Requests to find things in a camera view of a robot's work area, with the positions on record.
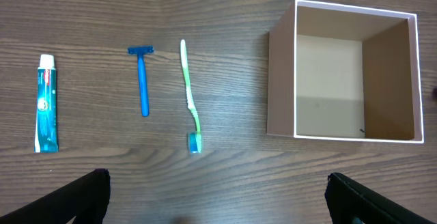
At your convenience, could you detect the teal toothpaste tube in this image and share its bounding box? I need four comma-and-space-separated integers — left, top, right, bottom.
34, 54, 59, 153

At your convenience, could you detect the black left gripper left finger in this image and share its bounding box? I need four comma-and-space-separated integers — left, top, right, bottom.
1, 169, 111, 223

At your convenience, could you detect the green white toothbrush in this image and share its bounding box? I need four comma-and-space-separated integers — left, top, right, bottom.
180, 40, 203, 154

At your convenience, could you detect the white cardboard box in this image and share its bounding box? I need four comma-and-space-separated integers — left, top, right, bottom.
266, 0, 424, 143

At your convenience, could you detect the blue disposable razor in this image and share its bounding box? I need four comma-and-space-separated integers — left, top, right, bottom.
127, 46, 154, 117

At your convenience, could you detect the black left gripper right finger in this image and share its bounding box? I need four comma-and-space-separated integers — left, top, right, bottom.
324, 173, 432, 224

